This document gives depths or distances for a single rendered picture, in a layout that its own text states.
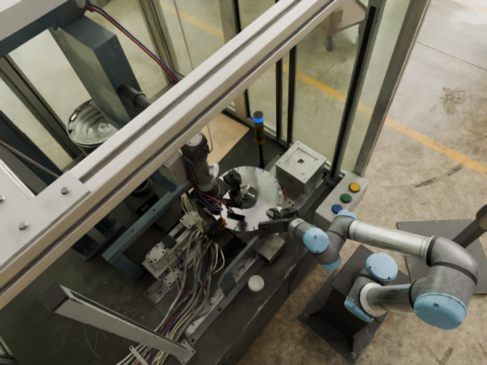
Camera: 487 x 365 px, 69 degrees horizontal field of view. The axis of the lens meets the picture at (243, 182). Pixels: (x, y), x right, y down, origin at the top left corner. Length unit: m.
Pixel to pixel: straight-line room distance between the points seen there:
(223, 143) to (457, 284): 1.36
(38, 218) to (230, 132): 1.72
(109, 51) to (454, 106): 2.88
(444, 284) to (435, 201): 1.79
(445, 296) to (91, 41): 1.18
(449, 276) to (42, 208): 0.99
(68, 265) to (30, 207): 1.55
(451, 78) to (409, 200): 1.32
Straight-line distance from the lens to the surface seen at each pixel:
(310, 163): 1.76
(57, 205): 0.41
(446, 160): 3.10
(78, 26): 1.24
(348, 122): 1.50
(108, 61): 1.17
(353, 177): 1.74
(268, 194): 1.60
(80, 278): 1.91
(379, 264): 1.50
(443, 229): 2.77
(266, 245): 1.64
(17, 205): 0.43
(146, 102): 1.14
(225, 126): 2.10
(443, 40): 4.07
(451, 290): 1.12
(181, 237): 1.67
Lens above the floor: 2.36
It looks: 59 degrees down
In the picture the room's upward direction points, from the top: 10 degrees counter-clockwise
